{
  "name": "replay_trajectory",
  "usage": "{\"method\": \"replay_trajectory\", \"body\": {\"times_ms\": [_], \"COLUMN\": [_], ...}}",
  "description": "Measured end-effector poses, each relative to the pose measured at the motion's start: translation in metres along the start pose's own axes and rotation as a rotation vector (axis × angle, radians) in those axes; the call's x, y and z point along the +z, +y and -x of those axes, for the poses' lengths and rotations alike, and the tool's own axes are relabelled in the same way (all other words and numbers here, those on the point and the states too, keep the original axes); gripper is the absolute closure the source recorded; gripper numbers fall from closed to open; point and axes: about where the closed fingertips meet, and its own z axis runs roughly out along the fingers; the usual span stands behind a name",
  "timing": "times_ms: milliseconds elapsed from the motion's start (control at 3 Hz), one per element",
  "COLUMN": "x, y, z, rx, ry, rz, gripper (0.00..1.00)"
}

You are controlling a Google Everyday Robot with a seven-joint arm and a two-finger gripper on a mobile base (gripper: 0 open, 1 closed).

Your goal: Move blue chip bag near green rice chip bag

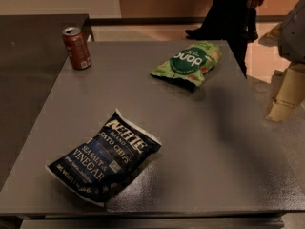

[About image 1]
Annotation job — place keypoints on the dark side table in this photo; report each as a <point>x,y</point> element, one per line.
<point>32,54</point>

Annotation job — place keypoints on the green rice chip bag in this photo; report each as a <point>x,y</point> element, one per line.
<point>191,64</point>

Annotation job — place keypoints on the red soda can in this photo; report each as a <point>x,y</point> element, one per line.
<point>76,45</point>

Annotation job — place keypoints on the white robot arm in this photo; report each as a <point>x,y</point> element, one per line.
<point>291,46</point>

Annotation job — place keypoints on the blue kettle chip bag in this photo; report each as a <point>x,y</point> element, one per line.
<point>102,163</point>

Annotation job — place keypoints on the person in dark trousers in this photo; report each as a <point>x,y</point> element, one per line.
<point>226,20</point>

